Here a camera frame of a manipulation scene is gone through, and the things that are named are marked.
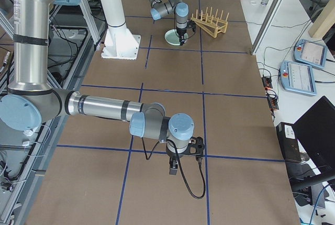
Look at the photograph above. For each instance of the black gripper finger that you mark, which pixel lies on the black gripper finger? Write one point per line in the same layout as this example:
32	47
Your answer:
173	166
181	40

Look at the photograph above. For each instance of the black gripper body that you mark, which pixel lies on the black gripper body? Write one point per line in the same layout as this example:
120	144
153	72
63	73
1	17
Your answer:
172	155
180	31

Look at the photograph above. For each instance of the light green plate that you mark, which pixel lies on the light green plate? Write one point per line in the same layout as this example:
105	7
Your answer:
172	38

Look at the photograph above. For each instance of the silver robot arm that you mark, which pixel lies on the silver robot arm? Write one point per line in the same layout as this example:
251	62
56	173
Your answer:
160	9
32	101

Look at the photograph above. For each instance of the wooden plate rack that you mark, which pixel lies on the wooden plate rack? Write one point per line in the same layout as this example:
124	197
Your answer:
211	21

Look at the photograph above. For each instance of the orange black usb hub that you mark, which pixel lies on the orange black usb hub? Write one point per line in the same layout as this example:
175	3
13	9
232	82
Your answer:
267	82

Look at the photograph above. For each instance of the black computer box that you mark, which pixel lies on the black computer box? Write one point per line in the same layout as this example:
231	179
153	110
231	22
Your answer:
288	142

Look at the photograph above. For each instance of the near teach pendant tablet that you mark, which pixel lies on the near teach pendant tablet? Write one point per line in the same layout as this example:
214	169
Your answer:
298	77

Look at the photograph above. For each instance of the teach pendant tablet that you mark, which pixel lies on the teach pendant tablet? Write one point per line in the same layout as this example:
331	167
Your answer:
312	53
298	77

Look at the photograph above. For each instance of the far teach pendant tablet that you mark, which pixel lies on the far teach pendant tablet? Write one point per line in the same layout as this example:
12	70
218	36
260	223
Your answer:
312	53

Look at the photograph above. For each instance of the black monitor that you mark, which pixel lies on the black monitor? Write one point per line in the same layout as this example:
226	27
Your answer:
315	131

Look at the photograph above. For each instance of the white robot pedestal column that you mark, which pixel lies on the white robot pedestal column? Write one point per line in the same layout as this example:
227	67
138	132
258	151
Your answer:
119	42

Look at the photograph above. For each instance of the aluminium frame post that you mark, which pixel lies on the aluminium frame post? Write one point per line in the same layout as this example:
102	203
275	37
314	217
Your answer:
274	7

